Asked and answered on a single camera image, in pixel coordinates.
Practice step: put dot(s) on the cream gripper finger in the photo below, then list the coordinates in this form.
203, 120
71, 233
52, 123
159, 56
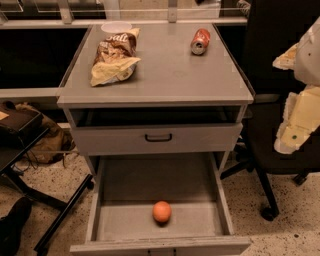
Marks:
301, 117
286, 61

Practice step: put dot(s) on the orange fruit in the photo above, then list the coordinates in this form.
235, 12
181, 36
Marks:
161, 211

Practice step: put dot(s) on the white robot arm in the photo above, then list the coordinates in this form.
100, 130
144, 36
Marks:
307, 62

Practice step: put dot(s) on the grey drawer cabinet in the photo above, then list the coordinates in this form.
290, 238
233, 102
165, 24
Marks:
170, 86

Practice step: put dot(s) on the open grey middle drawer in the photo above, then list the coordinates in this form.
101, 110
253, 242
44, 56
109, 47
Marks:
121, 221

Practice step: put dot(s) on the black office chair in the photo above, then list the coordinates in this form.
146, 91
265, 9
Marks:
273, 26

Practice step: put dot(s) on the red soda can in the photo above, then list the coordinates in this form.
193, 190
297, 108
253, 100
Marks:
200, 41

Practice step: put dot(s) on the brown salt chip bag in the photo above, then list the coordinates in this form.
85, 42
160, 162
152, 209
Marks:
115, 59

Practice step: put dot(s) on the white plastic bowl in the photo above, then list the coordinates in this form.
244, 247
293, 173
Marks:
115, 27

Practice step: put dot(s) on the brown backpack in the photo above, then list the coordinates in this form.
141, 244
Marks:
52, 146

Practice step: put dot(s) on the black side table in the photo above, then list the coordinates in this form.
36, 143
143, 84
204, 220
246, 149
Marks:
12, 123

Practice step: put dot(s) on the black shoe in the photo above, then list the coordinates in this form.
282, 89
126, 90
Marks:
11, 226

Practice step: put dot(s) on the grey top drawer black handle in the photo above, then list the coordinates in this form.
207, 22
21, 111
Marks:
126, 140

